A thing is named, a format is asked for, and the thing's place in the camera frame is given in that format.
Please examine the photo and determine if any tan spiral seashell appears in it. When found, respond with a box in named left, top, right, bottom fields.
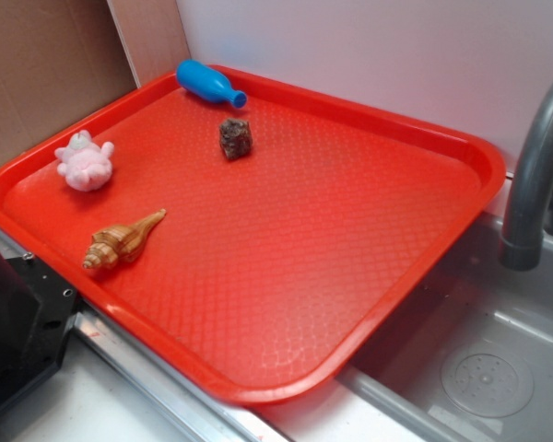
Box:
left=82, top=209, right=167, bottom=270

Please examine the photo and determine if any pink plush bunny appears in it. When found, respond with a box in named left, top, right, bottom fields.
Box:
left=54, top=130, right=114, bottom=192

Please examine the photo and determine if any blue plastic bottle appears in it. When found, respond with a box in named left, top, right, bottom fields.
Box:
left=176, top=60, right=247, bottom=109

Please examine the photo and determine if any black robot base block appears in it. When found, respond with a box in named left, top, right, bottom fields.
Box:
left=0, top=253, right=78, bottom=413

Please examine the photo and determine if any brown rock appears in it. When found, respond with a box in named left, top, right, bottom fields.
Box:
left=219, top=118, right=253, bottom=161

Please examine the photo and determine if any red plastic tray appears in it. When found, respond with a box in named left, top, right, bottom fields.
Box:
left=0, top=69, right=506, bottom=405

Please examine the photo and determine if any grey plastic sink basin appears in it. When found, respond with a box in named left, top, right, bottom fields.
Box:
left=258, top=192, right=553, bottom=441

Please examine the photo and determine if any brown cardboard panel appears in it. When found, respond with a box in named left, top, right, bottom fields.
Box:
left=0, top=1, right=135, bottom=167

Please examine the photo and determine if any grey sink faucet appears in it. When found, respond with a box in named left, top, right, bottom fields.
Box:
left=499, top=84, right=553, bottom=271

